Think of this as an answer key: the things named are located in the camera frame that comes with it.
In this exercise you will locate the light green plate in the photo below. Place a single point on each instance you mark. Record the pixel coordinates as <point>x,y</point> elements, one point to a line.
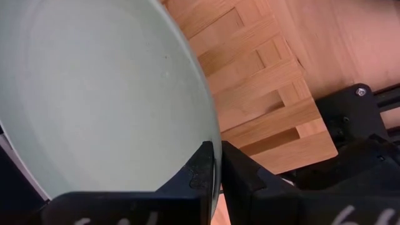
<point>93,93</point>

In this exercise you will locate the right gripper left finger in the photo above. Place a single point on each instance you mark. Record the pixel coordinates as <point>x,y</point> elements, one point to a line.
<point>187,193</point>

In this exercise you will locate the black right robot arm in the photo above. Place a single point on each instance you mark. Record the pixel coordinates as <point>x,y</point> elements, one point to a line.
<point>359,165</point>

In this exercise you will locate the wooden slatted shelf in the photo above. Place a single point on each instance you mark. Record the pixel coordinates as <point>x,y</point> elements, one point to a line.
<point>250,78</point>

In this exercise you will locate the black metal table frame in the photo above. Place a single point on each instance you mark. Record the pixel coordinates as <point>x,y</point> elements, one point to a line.
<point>350,115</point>

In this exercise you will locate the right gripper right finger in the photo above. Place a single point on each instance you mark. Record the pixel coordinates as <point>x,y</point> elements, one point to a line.
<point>250,203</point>

